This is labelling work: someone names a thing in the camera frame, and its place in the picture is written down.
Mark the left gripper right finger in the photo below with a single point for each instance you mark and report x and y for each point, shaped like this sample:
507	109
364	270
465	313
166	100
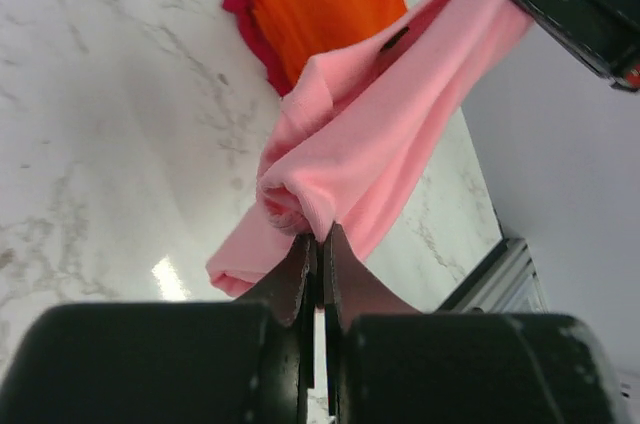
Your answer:
388	362

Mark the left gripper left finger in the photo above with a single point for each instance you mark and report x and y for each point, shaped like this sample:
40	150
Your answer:
245	361

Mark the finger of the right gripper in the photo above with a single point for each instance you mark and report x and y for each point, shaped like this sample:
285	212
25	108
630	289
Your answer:
601	34

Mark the pink t shirt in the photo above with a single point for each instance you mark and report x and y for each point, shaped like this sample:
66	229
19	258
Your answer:
355	134

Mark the orange folded t shirt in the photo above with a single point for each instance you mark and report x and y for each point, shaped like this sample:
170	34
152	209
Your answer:
299	29

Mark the right aluminium frame post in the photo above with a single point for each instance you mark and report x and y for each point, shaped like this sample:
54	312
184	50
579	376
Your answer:
505	281

